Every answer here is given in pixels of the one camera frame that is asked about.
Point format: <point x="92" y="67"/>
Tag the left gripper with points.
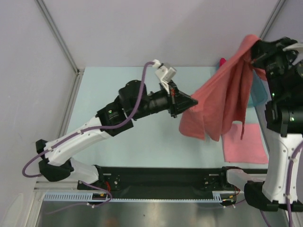
<point x="178" y="101"/>

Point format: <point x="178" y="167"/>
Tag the white cable duct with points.
<point x="100" y="197"/>

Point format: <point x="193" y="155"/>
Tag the aluminium post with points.
<point x="57" y="34"/>
<point x="272" y="18"/>

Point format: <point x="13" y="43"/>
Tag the teal plastic bin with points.
<point x="258" y="94"/>

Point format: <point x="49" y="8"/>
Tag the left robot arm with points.
<point x="132" y="103"/>

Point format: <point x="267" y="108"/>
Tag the left aluminium post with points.
<point x="57" y="34"/>

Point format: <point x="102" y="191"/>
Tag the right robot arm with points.
<point x="284" y="133"/>

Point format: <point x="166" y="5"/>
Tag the salmon t shirt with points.
<point x="224" y="97"/>

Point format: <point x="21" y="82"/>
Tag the folded pink t shirt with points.
<point x="243" y="144"/>

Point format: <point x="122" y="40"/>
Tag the right aluminium post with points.
<point x="272" y="18"/>

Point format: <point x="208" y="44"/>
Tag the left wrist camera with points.
<point x="163" y="71"/>

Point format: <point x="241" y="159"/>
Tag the crimson t shirt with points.
<point x="222" y="61"/>

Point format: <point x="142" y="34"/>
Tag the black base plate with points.
<point x="163" y="183"/>

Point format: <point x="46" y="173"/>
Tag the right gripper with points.
<point x="262" y="50"/>

